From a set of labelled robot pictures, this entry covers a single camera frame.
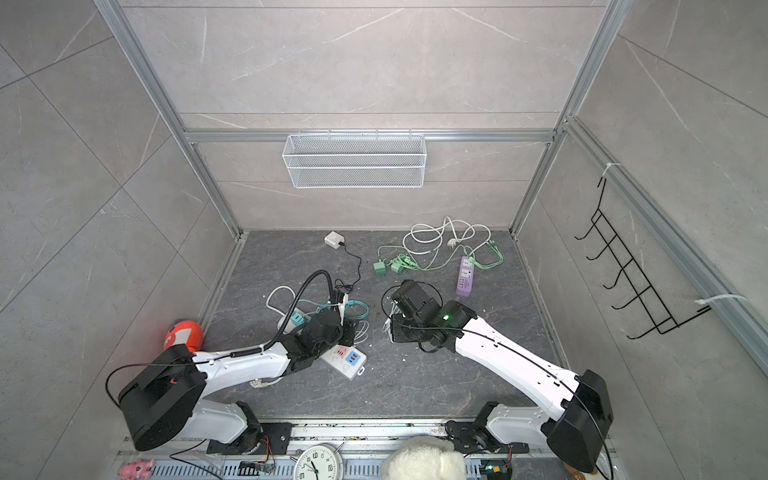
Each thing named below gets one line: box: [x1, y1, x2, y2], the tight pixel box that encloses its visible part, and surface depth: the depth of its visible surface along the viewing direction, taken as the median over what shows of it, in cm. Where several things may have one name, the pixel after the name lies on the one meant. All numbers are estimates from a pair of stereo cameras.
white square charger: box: [324, 230, 345, 249], surface depth 117 cm
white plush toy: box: [381, 436, 467, 480], surface depth 55 cm
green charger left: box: [373, 258, 387, 276], surface depth 109 cm
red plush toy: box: [164, 320, 204, 353], surface depth 85 cm
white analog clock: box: [293, 443, 344, 480], surface depth 68 cm
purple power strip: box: [456, 256, 475, 297], surface depth 105 cm
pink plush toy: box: [118, 458, 154, 480], surface depth 69 cm
